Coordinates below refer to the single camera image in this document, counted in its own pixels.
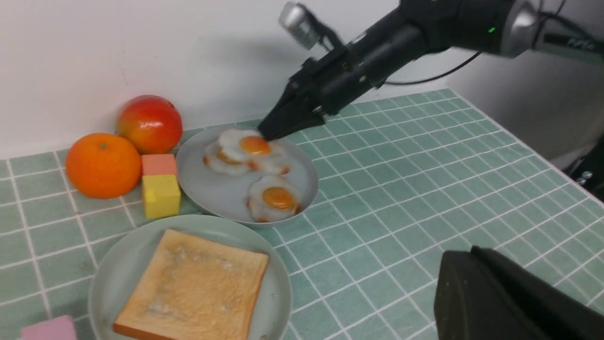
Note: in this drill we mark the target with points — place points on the orange fruit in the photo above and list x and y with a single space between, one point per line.
103 166

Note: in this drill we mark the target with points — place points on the toast slice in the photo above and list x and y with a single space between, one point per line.
194 289

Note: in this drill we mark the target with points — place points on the red apple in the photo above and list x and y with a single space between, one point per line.
151 123

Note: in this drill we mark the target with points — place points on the pink foam cube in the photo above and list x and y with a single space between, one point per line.
60 328

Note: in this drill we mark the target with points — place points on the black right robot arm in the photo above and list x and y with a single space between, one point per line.
416 28

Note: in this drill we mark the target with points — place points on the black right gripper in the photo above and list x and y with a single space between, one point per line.
321 87

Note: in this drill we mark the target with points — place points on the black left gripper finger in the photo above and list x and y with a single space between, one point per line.
483 295

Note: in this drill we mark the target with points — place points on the yellow foam cube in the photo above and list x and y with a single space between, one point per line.
161 196

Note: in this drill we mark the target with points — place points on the salmon foam cube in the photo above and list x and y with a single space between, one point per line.
159 164

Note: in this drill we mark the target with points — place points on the grey plate with eggs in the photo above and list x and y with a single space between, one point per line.
226 196

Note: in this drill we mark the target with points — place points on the pale green empty plate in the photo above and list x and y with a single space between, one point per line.
126 261

